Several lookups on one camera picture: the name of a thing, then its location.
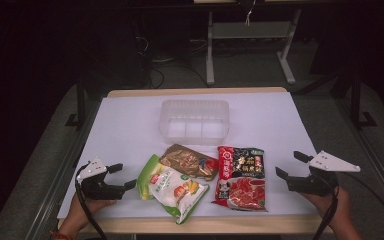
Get black floor cables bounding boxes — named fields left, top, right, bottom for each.
left=135, top=33, right=212, bottom=90

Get white table mat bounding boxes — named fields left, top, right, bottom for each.
left=56, top=92, right=344, bottom=220

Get red bracelet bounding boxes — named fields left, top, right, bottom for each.
left=50, top=230, right=72, bottom=240

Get green and white food packet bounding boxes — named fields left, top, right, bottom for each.
left=136, top=153, right=211, bottom=225

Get person's right hand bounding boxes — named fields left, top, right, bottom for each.
left=301, top=186, right=351, bottom=231

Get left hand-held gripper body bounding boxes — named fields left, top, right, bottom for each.
left=75, top=157, right=127, bottom=201

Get aluminium rail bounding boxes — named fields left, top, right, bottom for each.
left=333, top=98, right=384, bottom=218
left=24, top=99, right=102, bottom=240

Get white hanging cable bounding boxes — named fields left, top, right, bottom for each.
left=244, top=0, right=258, bottom=27

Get person's left hand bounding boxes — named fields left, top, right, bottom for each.
left=67, top=193, right=118, bottom=223

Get clear plastic container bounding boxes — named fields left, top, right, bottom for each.
left=158, top=99, right=231, bottom=146

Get thick black right gripper cable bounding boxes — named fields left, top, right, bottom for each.
left=312, top=174, right=340, bottom=240

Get brown snack packet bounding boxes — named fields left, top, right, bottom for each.
left=158, top=143, right=220, bottom=182

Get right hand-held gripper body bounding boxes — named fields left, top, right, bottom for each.
left=286, top=150, right=362, bottom=198

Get red and black food packet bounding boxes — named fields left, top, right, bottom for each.
left=212, top=145, right=269, bottom=212

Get thick black gripper cable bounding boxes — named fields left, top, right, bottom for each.
left=74, top=164, right=108, bottom=240
left=312, top=174, right=340, bottom=240

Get grey metal desk frame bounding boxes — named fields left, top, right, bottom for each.
left=205, top=9, right=303, bottom=86

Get thin black cable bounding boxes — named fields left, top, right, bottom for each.
left=338, top=171, right=384, bottom=240

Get thick black left gripper cable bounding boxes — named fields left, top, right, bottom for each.
left=74, top=164, right=108, bottom=240

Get black metal stand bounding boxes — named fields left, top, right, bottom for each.
left=64, top=74, right=88, bottom=130
left=349, top=68, right=378, bottom=130

